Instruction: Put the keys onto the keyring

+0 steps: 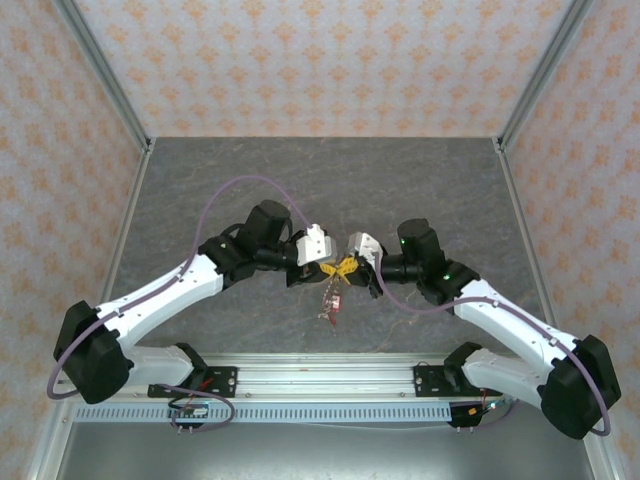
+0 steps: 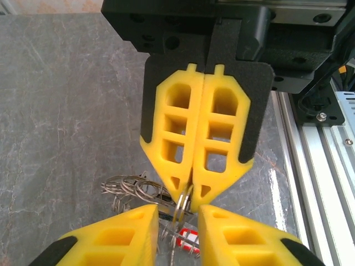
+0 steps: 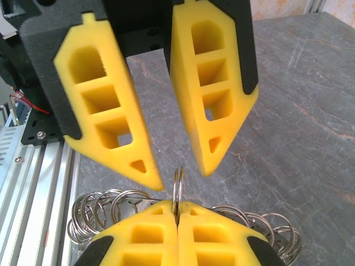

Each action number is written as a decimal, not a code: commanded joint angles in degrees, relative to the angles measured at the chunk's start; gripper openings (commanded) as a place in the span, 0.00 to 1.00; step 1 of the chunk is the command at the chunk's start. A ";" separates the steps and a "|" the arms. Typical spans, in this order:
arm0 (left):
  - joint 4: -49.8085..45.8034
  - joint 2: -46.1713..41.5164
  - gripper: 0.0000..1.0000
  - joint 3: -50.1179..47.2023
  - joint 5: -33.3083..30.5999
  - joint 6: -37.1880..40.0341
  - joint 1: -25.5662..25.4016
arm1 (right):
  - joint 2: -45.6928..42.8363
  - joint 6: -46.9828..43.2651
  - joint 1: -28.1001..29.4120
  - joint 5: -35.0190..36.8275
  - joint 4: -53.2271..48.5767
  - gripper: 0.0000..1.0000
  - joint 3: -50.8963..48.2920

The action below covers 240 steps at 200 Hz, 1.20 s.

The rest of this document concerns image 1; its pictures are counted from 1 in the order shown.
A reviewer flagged small green circuit board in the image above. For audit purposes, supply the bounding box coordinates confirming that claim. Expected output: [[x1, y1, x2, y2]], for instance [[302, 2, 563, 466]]
[[464, 397, 514, 417], [167, 399, 210, 419]]

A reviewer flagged steel keyring disc with rings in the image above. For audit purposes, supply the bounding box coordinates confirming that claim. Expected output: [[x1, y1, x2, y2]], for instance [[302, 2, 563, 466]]
[[314, 272, 347, 327]]

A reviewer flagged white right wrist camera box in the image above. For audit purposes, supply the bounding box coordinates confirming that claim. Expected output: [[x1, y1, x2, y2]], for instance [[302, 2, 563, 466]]
[[344, 230, 384, 271]]

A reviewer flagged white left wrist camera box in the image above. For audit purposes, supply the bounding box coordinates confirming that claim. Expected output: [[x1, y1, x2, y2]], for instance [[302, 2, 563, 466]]
[[295, 223, 332, 267]]

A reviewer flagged grey sheet metal panel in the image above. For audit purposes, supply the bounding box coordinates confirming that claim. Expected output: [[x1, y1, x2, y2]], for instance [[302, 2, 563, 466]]
[[54, 422, 599, 480]]

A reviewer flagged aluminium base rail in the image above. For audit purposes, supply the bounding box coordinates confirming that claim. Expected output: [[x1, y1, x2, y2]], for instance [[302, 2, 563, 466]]
[[53, 352, 551, 401]]

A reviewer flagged aluminium frame post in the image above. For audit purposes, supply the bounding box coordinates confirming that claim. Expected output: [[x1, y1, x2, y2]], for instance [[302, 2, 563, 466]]
[[27, 399, 76, 480], [597, 434, 629, 480], [492, 0, 596, 154], [52, 0, 155, 154]]

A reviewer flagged grey slotted cable duct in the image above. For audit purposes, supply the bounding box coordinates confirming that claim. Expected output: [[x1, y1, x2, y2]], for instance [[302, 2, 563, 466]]
[[73, 403, 454, 425]]

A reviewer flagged aluminium table side rail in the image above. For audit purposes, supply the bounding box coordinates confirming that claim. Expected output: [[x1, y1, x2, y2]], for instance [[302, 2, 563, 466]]
[[492, 137, 561, 331], [102, 139, 154, 301]]

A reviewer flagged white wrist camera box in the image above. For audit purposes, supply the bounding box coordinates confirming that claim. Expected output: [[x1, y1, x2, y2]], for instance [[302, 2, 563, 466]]
[[344, 230, 384, 271], [295, 223, 332, 267]]

